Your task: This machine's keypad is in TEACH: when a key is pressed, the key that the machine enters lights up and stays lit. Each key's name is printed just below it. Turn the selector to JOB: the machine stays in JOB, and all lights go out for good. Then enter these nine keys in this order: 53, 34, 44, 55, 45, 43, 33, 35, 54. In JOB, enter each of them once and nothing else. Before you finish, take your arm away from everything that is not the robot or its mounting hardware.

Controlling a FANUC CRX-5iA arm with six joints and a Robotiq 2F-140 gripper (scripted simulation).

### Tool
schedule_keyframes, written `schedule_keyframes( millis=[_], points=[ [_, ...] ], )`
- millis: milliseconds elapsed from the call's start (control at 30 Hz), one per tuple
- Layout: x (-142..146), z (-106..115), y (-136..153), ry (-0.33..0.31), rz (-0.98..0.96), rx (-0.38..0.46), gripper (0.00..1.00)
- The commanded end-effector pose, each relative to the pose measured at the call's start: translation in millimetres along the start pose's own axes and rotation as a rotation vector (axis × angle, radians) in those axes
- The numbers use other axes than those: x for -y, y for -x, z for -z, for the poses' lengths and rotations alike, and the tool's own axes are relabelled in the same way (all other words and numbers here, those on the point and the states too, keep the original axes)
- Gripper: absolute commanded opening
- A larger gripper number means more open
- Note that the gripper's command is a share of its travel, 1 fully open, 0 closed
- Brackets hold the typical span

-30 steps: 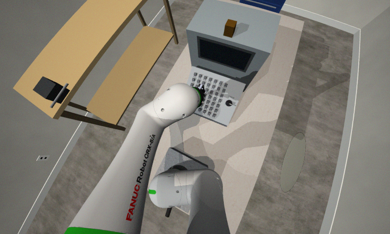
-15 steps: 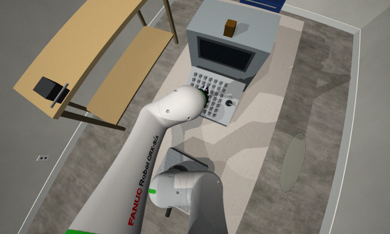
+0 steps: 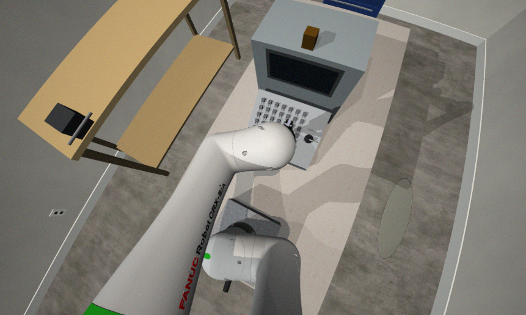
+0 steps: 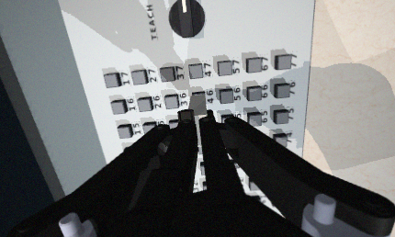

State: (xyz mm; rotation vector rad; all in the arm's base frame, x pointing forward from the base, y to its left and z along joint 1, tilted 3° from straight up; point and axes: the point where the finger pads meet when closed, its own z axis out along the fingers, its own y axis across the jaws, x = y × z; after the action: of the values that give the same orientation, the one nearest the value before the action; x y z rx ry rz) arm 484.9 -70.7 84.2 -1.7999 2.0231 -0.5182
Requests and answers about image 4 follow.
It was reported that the dark grey control console with keypad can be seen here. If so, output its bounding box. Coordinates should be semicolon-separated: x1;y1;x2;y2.
0;0;315;237

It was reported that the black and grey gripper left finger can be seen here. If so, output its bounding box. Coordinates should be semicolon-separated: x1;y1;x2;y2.
6;96;200;237

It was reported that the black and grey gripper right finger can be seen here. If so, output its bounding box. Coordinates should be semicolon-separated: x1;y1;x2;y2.
197;95;395;237

